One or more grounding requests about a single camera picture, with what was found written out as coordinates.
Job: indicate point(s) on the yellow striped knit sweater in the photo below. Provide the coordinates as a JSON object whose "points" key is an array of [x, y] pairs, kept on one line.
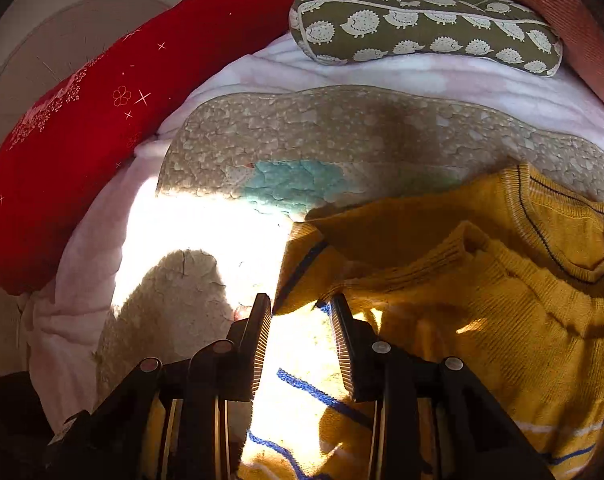
{"points": [[482, 320]]}

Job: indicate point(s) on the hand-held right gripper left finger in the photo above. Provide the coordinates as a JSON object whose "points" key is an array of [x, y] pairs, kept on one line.
{"points": [[261, 347]]}

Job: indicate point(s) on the quilted dotted bedspread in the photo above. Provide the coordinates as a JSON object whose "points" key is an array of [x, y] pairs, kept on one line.
{"points": [[332, 135]]}

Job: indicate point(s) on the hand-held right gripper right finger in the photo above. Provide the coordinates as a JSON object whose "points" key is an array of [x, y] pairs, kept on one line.
{"points": [[343, 350]]}

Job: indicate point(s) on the red long pillow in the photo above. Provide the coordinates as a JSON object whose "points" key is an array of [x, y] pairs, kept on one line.
{"points": [[131, 100]]}

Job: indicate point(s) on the green hedgehog print pillow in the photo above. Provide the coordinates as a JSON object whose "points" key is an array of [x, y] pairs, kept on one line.
{"points": [[422, 25]]}

